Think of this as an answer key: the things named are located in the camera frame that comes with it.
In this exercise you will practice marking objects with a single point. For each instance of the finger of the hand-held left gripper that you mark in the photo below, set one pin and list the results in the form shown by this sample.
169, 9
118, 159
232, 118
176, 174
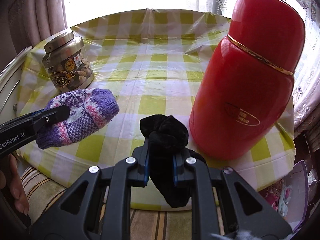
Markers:
53, 116
33, 114

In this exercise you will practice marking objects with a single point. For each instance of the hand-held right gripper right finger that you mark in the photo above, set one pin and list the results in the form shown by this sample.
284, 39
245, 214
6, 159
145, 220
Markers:
175, 170

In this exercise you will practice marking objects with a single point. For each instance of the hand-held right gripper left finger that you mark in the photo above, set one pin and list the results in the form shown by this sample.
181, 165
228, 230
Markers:
147, 165

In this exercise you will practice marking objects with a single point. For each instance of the black fuzzy sock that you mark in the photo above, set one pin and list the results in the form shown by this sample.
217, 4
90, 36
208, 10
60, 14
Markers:
165, 132

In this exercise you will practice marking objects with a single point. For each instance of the purple box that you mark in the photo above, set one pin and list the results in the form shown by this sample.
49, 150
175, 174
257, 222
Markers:
303, 180

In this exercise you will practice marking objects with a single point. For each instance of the person's left hand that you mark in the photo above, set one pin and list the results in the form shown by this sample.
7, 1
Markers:
17, 192

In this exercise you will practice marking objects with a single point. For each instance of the white cabinet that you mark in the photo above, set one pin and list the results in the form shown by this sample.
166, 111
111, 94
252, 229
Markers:
10, 85

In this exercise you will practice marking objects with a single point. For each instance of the clear jar with metal lid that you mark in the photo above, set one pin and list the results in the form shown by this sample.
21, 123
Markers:
70, 67

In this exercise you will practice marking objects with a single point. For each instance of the striped seat cushion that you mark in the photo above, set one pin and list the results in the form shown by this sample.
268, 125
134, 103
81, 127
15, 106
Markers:
37, 185

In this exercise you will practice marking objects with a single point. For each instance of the grey fuzzy cloth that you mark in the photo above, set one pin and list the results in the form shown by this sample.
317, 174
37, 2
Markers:
240, 236

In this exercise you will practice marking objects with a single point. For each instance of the yellow-green checked plastic tablecloth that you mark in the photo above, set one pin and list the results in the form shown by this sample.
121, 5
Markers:
162, 67

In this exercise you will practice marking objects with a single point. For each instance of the taupe curtain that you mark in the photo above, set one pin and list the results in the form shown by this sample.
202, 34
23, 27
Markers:
37, 10

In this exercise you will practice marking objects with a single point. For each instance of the red thermos flask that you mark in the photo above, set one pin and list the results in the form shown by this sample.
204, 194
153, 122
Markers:
245, 80

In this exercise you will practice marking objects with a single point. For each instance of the silver round object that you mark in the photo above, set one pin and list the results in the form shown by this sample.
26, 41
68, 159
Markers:
313, 178

